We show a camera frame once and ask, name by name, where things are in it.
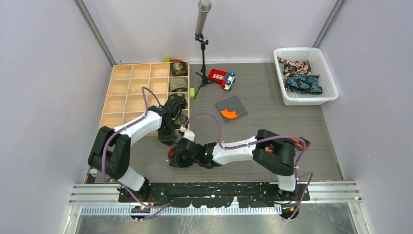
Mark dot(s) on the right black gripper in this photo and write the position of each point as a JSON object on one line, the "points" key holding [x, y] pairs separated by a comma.
{"points": [[177, 161]]}

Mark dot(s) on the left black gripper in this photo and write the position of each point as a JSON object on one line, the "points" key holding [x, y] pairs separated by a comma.
{"points": [[169, 139]]}

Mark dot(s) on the orange navy striped tie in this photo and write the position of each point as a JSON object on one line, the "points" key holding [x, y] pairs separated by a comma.
{"points": [[300, 145]]}

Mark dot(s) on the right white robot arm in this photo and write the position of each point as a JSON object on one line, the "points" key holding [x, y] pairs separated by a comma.
{"points": [[280, 162]]}

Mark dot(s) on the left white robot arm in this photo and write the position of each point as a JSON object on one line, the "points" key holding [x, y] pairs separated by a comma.
{"points": [[110, 153]]}

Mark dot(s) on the rolled blue gold flower tie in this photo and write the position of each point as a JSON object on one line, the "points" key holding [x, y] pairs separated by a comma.
{"points": [[180, 121]]}

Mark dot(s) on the rolled olive patterned tie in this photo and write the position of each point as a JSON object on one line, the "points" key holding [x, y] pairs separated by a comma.
{"points": [[178, 84]]}

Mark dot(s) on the green block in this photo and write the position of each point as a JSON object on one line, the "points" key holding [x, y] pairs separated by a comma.
{"points": [[192, 93]]}

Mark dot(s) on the rolled dark tie top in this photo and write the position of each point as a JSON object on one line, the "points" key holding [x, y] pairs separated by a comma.
{"points": [[179, 69]]}

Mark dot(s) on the wooden compartment tray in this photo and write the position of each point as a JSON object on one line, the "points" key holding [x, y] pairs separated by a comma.
{"points": [[132, 87]]}

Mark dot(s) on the green and red small toys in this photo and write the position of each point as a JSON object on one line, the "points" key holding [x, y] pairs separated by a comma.
{"points": [[169, 59]]}

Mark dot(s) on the orange curved block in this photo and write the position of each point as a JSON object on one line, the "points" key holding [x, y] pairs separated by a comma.
{"points": [[230, 115]]}

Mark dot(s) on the grey lego baseplate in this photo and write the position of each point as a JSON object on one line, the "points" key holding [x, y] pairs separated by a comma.
{"points": [[232, 104]]}

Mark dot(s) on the red toy block car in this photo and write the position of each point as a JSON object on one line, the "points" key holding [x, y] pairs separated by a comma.
{"points": [[223, 78]]}

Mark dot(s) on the black tripod stand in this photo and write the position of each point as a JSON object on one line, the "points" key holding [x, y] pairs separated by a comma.
{"points": [[204, 79]]}

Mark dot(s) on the grey microphone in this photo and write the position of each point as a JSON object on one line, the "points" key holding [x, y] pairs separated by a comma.
{"points": [[204, 6]]}

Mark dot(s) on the pink floral dark tie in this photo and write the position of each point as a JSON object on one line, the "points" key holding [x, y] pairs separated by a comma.
{"points": [[291, 68]]}

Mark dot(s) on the white plastic basket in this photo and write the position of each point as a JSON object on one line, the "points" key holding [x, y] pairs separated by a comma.
{"points": [[319, 67]]}

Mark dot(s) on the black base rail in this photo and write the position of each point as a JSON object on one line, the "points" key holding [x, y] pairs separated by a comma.
{"points": [[215, 194]]}

